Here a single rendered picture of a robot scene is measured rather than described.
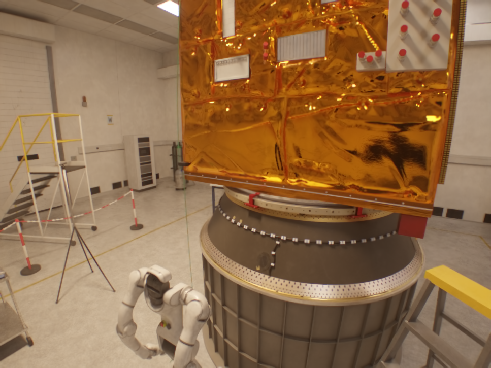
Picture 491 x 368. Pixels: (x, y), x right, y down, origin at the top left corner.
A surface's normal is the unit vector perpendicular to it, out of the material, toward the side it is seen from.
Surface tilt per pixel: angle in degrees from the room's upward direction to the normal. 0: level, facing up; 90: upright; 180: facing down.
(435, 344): 0
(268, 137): 88
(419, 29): 90
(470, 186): 90
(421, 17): 90
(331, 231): 62
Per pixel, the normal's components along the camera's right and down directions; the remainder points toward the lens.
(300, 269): -0.24, -0.25
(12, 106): 0.86, 0.12
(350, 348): 0.11, 0.24
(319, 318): -0.11, 0.24
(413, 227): -0.52, 0.20
